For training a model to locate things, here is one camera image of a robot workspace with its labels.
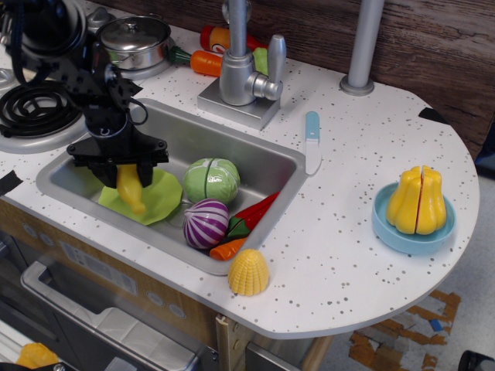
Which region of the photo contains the red orange toy bottle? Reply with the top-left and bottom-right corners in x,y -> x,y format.
200,25 -> 268,53

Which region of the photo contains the light green plate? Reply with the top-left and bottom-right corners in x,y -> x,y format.
98,168 -> 183,226

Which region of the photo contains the blue white toy knife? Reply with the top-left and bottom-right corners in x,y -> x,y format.
305,111 -> 322,175

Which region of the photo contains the yellow toy corn piece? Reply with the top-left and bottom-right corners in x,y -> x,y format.
227,249 -> 269,296

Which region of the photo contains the red toy chili pepper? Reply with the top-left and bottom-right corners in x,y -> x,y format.
225,192 -> 279,240

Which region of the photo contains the orange toy carrot by faucet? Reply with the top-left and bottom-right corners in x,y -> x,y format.
169,46 -> 222,77

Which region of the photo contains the purple toy onion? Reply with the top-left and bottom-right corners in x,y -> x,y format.
183,199 -> 230,250

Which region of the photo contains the silver toy faucet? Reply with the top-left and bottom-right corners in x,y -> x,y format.
197,0 -> 286,131

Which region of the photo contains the yellow toy on lower shelf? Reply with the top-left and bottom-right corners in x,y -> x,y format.
15,342 -> 59,369

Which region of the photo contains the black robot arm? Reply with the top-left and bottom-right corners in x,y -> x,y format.
2,1 -> 169,188

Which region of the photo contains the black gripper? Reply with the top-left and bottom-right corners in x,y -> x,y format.
67,113 -> 169,189

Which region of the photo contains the orange toy carrot in sink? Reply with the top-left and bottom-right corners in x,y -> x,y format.
210,237 -> 247,261

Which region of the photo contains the yellow toy squash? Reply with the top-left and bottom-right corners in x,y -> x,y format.
385,165 -> 448,236

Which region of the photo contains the yellow toy banana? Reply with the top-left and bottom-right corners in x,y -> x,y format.
117,164 -> 146,215

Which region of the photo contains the steel pot with lid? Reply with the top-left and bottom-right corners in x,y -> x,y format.
97,15 -> 172,70

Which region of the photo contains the grey vertical post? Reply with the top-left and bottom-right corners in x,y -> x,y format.
340,0 -> 384,97

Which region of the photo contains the light green toy vegetable piece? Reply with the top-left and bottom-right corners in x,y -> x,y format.
252,47 -> 268,76

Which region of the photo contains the green toy cabbage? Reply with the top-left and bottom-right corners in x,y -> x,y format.
183,158 -> 241,204

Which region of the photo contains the light blue bowl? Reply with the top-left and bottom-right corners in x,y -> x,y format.
371,182 -> 457,255

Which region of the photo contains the silver sink basin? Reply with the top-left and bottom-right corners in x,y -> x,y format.
36,99 -> 306,275

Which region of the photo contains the black coil stove burner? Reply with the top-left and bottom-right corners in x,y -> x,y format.
1,81 -> 81,138

